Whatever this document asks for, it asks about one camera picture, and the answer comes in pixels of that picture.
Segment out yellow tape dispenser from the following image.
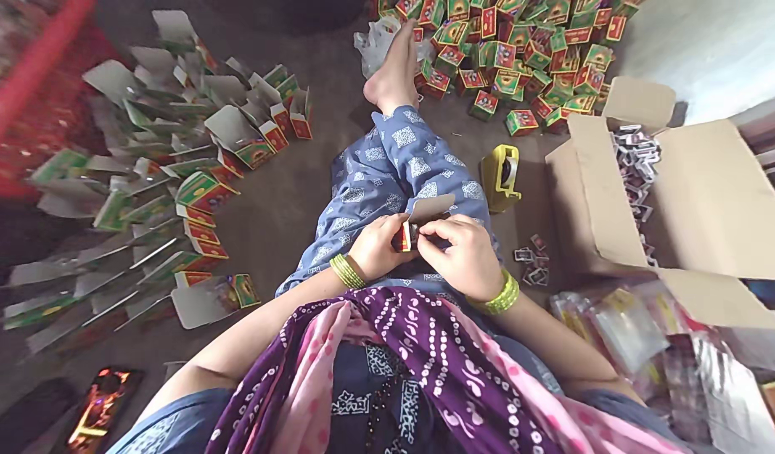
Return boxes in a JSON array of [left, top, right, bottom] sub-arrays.
[[481, 144, 522, 214]]

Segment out small carton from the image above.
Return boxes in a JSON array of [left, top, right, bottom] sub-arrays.
[[394, 193, 456, 253]]

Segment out person's left forearm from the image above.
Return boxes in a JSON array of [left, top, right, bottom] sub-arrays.
[[137, 253, 367, 423]]

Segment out heap of small white-dark packets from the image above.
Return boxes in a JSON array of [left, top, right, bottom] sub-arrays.
[[612, 124, 662, 268]]

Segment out pile of open flat-flapped cartons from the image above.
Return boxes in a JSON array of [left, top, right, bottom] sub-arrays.
[[3, 9, 314, 355]]

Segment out red glittery cloth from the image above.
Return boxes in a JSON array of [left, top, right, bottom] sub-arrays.
[[0, 0, 120, 201]]

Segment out person's right forearm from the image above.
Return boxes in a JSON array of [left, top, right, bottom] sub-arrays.
[[468, 269, 647, 406]]

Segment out translucent white plastic bag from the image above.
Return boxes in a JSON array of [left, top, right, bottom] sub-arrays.
[[353, 16, 435, 82]]

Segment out person's right hand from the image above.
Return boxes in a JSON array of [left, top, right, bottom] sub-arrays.
[[418, 214, 505, 304]]

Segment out cluster of small printed packets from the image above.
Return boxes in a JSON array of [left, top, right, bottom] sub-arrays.
[[513, 234, 551, 287]]

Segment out phone with orange-lit screen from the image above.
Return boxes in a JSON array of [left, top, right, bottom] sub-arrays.
[[64, 366, 142, 454]]

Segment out pile of closed red-green boxes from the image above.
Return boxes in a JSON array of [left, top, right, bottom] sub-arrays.
[[370, 0, 643, 137]]

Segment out person's legs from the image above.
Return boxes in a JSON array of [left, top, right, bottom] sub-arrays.
[[275, 19, 505, 304]]

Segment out person's body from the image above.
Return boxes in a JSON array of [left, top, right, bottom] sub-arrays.
[[106, 286, 694, 454]]

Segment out pile of clear plastic packages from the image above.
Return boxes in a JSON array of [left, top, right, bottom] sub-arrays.
[[549, 280, 775, 454]]

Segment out large brown cardboard box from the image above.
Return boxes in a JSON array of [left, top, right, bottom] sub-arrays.
[[544, 76, 775, 330]]

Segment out person's left hand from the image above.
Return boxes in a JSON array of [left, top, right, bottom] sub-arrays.
[[347, 212, 420, 283]]

